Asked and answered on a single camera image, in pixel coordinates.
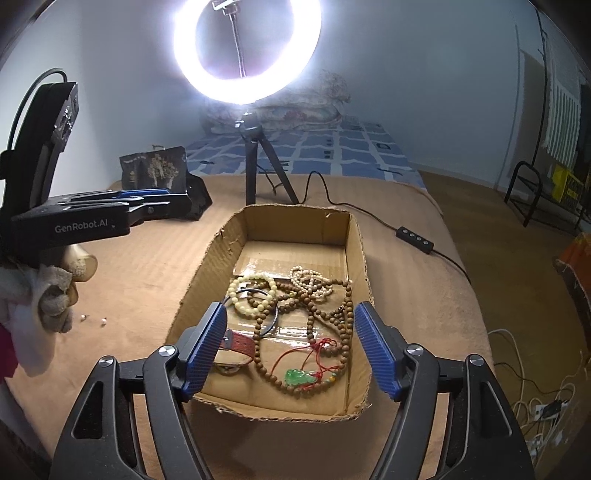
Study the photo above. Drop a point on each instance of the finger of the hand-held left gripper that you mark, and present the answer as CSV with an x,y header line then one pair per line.
x,y
161,207
138,194

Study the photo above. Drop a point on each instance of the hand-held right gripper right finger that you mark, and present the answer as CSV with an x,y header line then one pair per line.
x,y
376,350

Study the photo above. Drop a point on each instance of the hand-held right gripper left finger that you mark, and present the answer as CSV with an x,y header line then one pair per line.
x,y
207,350

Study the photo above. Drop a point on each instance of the cardboard box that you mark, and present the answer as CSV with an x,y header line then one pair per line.
x,y
258,399

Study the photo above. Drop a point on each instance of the thin dark bangle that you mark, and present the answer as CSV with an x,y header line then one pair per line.
x,y
276,323

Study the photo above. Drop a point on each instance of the person's left hand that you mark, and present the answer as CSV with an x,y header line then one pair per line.
x,y
55,295

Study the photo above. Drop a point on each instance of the black printed snack bag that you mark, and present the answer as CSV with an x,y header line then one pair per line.
x,y
157,168

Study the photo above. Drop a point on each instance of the black tripod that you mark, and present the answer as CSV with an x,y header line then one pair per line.
x,y
251,161

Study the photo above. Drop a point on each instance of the white power strip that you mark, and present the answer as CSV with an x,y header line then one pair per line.
x,y
547,410

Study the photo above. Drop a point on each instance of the folded floral quilt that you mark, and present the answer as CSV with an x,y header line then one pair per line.
x,y
314,106

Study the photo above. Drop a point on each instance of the blue checkered bed sheet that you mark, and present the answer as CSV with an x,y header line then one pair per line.
x,y
346,152

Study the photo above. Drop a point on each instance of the black clothes rack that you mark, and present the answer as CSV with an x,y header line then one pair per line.
x,y
521,184

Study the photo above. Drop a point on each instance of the orange cloth covered bench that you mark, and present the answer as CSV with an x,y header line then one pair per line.
x,y
579,258

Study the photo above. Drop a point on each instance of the yellow box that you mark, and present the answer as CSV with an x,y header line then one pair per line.
x,y
572,184

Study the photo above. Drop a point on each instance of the striped white towel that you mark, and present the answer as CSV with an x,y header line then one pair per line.
x,y
561,120

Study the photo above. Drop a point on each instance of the leaning beige board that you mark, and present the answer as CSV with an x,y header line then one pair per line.
x,y
533,92

